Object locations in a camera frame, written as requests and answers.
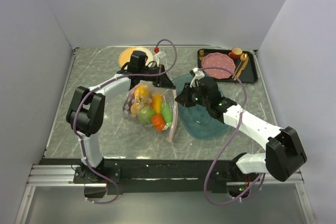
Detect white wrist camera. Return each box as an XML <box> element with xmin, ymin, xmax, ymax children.
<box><xmin>190</xmin><ymin>68</ymin><xmax>205</xmax><ymax>88</ymax></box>
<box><xmin>153</xmin><ymin>47</ymin><xmax>166</xmax><ymax>65</ymax></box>

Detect green bitter gourd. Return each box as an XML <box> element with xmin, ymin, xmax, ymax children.
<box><xmin>161</xmin><ymin>103</ymin><xmax>173</xmax><ymax>127</ymax></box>

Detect black base frame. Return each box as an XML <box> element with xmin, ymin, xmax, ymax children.
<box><xmin>72</xmin><ymin>158</ymin><xmax>260</xmax><ymax>199</ymax></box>

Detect cream and orange plate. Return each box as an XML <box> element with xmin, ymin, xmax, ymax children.
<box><xmin>118</xmin><ymin>47</ymin><xmax>154</xmax><ymax>67</ymax></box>

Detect gold spoon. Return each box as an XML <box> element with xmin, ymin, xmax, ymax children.
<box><xmin>237</xmin><ymin>53</ymin><xmax>249</xmax><ymax>70</ymax></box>

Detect green apple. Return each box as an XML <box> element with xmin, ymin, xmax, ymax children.
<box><xmin>138</xmin><ymin>106</ymin><xmax>155</xmax><ymax>124</ymax></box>

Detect orange cup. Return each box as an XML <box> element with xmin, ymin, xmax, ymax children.
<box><xmin>228</xmin><ymin>47</ymin><xmax>243</xmax><ymax>60</ymax></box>

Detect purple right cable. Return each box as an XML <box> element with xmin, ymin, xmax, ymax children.
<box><xmin>204</xmin><ymin>67</ymin><xmax>266</xmax><ymax>206</ymax></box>

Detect orange pumpkin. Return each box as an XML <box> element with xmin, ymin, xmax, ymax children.
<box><xmin>151</xmin><ymin>114</ymin><xmax>165</xmax><ymax>131</ymax></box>

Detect gold fork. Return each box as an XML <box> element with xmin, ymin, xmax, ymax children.
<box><xmin>198</xmin><ymin>49</ymin><xmax>204</xmax><ymax>62</ymax></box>

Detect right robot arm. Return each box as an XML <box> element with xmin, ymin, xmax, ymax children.
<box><xmin>175</xmin><ymin>77</ymin><xmax>307</xmax><ymax>182</ymax></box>

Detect aluminium rail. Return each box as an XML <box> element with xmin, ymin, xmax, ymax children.
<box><xmin>26</xmin><ymin>165</ymin><xmax>304</xmax><ymax>187</ymax></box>

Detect clear pink-dotted zip bag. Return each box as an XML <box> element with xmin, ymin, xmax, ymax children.
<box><xmin>122</xmin><ymin>83</ymin><xmax>178</xmax><ymax>143</ymax></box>

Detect purple eggplant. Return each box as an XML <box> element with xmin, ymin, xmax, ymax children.
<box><xmin>122</xmin><ymin>93</ymin><xmax>134</xmax><ymax>115</ymax></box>

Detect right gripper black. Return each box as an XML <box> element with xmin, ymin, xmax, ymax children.
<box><xmin>175</xmin><ymin>82</ymin><xmax>209</xmax><ymax>108</ymax></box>

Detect orange fruit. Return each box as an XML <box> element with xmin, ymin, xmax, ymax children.
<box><xmin>130</xmin><ymin>103</ymin><xmax>141</xmax><ymax>115</ymax></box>

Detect pink polka dot plate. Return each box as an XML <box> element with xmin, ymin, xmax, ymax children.
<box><xmin>202</xmin><ymin>52</ymin><xmax>236</xmax><ymax>79</ymax></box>

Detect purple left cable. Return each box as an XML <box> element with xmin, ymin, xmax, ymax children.
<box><xmin>73</xmin><ymin>38</ymin><xmax>177</xmax><ymax>205</ymax></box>

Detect teal transparent food tray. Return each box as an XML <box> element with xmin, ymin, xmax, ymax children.
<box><xmin>170</xmin><ymin>73</ymin><xmax>234</xmax><ymax>140</ymax></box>

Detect black rectangular tray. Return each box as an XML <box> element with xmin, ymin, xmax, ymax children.
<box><xmin>197</xmin><ymin>48</ymin><xmax>258</xmax><ymax>83</ymax></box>

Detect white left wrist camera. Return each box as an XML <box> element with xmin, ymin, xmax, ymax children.
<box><xmin>153</xmin><ymin>47</ymin><xmax>166</xmax><ymax>65</ymax></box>

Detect orange mango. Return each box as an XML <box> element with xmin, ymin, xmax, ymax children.
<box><xmin>152</xmin><ymin>93</ymin><xmax>163</xmax><ymax>114</ymax></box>

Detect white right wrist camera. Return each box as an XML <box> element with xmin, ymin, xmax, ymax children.
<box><xmin>190</xmin><ymin>68</ymin><xmax>205</xmax><ymax>88</ymax></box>

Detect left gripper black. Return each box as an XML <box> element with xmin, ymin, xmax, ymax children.
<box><xmin>138</xmin><ymin>63</ymin><xmax>175</xmax><ymax>89</ymax></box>

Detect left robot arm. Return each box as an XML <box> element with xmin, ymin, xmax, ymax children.
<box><xmin>66</xmin><ymin>50</ymin><xmax>175</xmax><ymax>183</ymax></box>

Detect yellow bell pepper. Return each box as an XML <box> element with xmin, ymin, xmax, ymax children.
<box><xmin>134</xmin><ymin>85</ymin><xmax>151</xmax><ymax>103</ymax></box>

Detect purple cable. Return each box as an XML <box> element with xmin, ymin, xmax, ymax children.
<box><xmin>204</xmin><ymin>67</ymin><xmax>266</xmax><ymax>206</ymax></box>
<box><xmin>73</xmin><ymin>38</ymin><xmax>177</xmax><ymax>205</ymax></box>

